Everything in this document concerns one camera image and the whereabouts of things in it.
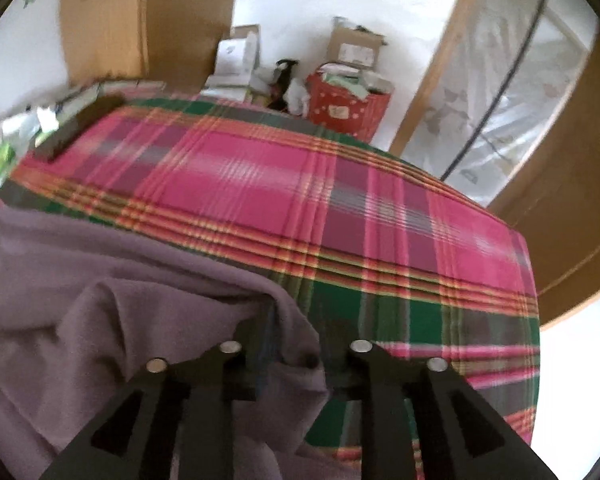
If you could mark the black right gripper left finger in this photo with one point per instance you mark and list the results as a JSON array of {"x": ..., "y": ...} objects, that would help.
[{"x": 175, "y": 420}]

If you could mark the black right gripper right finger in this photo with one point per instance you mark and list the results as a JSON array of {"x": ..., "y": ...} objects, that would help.
[{"x": 420, "y": 418}]

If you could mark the purple fleece pants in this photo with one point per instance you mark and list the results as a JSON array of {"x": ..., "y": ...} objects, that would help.
[{"x": 84, "y": 307}]

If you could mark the plaid pink green bedsheet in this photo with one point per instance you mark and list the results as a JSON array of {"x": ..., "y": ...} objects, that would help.
[{"x": 349, "y": 232}]

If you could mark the wooden door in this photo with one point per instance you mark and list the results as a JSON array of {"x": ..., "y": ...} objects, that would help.
[{"x": 554, "y": 201}]

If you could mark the dark smartphone on bed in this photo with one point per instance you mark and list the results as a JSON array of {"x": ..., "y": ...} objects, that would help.
[{"x": 70, "y": 131}]

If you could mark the red gift box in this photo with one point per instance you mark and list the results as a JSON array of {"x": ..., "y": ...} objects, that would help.
[{"x": 334, "y": 106}]

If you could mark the white carton box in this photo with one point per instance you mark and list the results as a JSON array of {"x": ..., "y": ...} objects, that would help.
[{"x": 239, "y": 52}]

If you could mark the brown cardboard box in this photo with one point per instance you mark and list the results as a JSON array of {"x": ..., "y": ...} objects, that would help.
[{"x": 353, "y": 45}]

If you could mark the wooden wardrobe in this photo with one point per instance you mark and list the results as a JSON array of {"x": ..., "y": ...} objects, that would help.
[{"x": 173, "y": 41}]

